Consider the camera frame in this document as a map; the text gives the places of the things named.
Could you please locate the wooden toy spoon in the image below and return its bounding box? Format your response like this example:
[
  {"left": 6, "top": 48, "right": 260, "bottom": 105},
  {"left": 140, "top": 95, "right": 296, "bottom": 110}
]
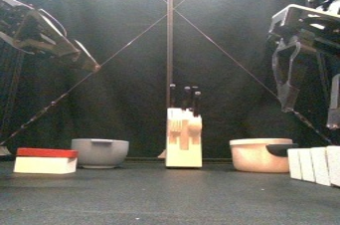
[{"left": 187, "top": 116, "right": 203, "bottom": 146}]

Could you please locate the wooden toy fork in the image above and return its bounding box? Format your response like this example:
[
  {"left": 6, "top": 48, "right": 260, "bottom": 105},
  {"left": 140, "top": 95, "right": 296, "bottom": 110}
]
[{"left": 170, "top": 118, "right": 183, "bottom": 146}]

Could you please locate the red and white toy block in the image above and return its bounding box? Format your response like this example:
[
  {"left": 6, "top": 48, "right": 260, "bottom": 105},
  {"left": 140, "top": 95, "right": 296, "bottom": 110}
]
[{"left": 12, "top": 147, "right": 80, "bottom": 175}]

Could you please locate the black handled toy knife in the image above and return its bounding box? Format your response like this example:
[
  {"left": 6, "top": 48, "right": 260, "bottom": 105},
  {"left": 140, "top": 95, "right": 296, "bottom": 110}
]
[
  {"left": 191, "top": 86, "right": 203, "bottom": 117},
  {"left": 168, "top": 83, "right": 178, "bottom": 109},
  {"left": 182, "top": 86, "right": 192, "bottom": 111}
]

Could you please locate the vertical metal frame pole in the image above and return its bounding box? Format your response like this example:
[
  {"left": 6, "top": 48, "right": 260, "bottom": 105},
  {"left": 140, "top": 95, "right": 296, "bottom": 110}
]
[{"left": 167, "top": 0, "right": 175, "bottom": 110}]

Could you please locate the pink pot with black handle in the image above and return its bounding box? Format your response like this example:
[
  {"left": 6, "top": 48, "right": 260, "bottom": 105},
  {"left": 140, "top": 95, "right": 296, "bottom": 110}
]
[{"left": 228, "top": 137, "right": 300, "bottom": 174}]

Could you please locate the cream wooden knife block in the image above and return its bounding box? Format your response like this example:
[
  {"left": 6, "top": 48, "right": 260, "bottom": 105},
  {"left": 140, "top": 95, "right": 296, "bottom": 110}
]
[{"left": 166, "top": 107, "right": 204, "bottom": 169}]

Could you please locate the thin diagonal brace rod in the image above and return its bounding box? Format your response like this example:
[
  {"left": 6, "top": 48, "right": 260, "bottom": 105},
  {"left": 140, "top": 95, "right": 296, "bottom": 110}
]
[
  {"left": 130, "top": 0, "right": 336, "bottom": 145},
  {"left": 0, "top": 0, "right": 223, "bottom": 146}
]

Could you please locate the grey toy pot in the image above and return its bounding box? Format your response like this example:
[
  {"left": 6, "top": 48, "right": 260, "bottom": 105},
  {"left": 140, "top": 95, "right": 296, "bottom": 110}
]
[{"left": 71, "top": 137, "right": 132, "bottom": 170}]

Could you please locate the white rectangular block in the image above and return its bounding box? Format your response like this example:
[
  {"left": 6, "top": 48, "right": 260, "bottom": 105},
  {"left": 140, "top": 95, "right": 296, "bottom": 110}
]
[
  {"left": 326, "top": 145, "right": 340, "bottom": 188},
  {"left": 287, "top": 147, "right": 304, "bottom": 181},
  {"left": 298, "top": 147, "right": 318, "bottom": 184},
  {"left": 310, "top": 146, "right": 334, "bottom": 187}
]

